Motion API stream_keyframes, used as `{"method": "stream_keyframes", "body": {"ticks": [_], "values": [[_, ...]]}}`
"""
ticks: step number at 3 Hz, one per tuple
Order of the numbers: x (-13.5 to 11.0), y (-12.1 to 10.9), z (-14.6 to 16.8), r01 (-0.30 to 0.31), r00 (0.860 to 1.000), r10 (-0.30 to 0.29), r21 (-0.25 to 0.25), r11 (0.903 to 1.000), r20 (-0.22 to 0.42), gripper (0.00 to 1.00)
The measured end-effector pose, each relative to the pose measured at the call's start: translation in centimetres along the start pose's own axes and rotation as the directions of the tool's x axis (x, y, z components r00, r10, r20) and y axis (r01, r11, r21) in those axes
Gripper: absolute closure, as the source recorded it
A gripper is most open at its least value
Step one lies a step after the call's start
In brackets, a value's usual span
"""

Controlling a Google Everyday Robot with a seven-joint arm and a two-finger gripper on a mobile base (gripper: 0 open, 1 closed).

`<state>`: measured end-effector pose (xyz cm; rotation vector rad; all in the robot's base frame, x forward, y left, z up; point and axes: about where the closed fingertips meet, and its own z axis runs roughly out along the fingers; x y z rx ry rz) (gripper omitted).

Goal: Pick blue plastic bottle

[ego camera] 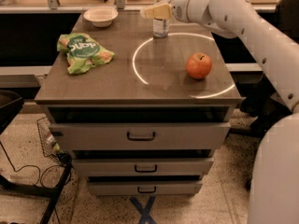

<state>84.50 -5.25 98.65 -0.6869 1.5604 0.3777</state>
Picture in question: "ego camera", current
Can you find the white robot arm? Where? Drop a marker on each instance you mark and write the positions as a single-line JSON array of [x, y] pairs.
[[274, 192]]

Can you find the bottom grey drawer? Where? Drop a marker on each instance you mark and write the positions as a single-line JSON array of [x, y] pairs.
[[144, 188]]

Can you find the blue tape cross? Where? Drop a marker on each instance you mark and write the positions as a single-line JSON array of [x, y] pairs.
[[144, 210]]

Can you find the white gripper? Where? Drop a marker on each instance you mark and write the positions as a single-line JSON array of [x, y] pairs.
[[181, 7]]

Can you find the top grey drawer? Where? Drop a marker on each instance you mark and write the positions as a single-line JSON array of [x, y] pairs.
[[139, 136]]

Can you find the red apple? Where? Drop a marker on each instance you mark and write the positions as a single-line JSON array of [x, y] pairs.
[[198, 65]]

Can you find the clear plastic water bottle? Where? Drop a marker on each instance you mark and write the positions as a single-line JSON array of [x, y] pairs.
[[160, 27]]

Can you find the grey drawer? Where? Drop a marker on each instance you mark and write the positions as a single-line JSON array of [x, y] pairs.
[[142, 167], [144, 188], [139, 136]]

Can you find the white bowl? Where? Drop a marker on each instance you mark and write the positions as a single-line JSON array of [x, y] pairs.
[[100, 16]]

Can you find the grey drawer cabinet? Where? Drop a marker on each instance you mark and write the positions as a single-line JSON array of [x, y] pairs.
[[147, 82]]

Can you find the green snack bag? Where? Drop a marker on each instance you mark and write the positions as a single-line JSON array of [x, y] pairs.
[[83, 53]]

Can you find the black office chair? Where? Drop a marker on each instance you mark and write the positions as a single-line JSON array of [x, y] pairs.
[[276, 94]]

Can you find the wire mesh basket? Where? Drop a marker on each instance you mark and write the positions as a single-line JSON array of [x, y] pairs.
[[49, 145]]

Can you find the middle grey drawer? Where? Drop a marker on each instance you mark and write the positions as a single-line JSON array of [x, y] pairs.
[[142, 167]]

